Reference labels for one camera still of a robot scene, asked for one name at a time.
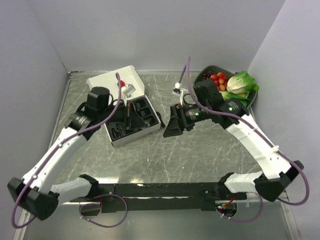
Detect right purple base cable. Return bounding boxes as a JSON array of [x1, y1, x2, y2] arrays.
[[216, 194, 264, 223]]

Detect green white cabbage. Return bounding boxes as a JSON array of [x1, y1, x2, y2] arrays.
[[226, 71, 260, 94]]

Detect dark grey food tray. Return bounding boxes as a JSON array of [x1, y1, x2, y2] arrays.
[[194, 65, 258, 108]]

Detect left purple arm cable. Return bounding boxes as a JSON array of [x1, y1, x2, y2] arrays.
[[11, 72, 123, 229]]

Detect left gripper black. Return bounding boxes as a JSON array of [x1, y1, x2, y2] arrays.
[[98, 99, 148, 129]]

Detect bok choy vegetable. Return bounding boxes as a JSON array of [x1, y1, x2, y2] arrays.
[[219, 91, 250, 102]]

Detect white box with black tray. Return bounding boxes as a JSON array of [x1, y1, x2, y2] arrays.
[[86, 65, 165, 148]]

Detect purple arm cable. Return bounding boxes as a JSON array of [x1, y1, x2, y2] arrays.
[[180, 56, 310, 206], [11, 72, 123, 229]]

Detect black power cord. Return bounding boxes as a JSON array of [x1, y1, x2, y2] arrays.
[[155, 111, 167, 130]]

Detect red strawberries cluster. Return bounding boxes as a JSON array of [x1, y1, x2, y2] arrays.
[[209, 72, 227, 91]]

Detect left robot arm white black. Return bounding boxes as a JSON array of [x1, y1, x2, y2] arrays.
[[7, 87, 150, 221]]

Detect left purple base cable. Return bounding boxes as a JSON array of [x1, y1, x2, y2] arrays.
[[78, 193, 129, 228]]

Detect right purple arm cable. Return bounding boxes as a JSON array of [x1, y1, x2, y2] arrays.
[[180, 56, 310, 206]]

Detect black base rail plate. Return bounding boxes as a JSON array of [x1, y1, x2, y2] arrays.
[[72, 182, 247, 213]]

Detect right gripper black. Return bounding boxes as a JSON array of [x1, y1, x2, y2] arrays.
[[162, 102, 211, 138]]

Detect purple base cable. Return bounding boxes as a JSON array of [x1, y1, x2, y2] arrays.
[[78, 193, 129, 228], [216, 194, 264, 223]]

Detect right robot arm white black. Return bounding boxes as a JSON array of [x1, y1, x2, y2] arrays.
[[163, 80, 304, 202]]

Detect dark purple grapes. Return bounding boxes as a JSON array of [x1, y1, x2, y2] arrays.
[[202, 71, 216, 81]]

